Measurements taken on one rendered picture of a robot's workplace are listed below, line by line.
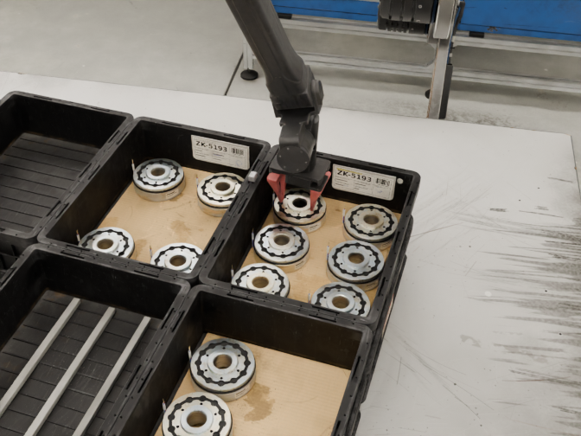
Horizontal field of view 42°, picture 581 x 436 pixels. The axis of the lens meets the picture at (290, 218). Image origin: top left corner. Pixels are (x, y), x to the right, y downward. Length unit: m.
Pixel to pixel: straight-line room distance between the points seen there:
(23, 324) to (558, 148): 1.32
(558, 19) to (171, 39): 1.77
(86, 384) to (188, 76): 2.41
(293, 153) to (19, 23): 2.97
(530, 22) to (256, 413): 2.39
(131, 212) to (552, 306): 0.85
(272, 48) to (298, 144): 0.18
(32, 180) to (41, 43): 2.29
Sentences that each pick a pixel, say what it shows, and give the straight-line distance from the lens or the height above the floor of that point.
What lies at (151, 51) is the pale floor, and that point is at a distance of 3.74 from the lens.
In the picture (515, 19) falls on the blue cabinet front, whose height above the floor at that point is 0.39.
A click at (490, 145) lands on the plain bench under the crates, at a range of 1.98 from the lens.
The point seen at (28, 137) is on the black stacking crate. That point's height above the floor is 0.83.
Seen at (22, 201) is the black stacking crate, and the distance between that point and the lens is 1.62.
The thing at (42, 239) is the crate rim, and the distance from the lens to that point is 1.37.
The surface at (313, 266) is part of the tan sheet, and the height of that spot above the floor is 0.83.
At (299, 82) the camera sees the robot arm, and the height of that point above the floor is 1.17.
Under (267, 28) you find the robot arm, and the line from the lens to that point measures 1.15.
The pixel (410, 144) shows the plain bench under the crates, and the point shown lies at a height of 0.70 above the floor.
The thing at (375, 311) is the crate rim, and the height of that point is 0.93.
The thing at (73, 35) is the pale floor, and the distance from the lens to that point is 3.95.
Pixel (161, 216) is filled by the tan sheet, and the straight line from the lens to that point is 1.52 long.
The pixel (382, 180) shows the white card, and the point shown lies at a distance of 1.49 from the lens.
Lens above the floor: 1.84
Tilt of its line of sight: 42 degrees down
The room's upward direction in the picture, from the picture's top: 1 degrees clockwise
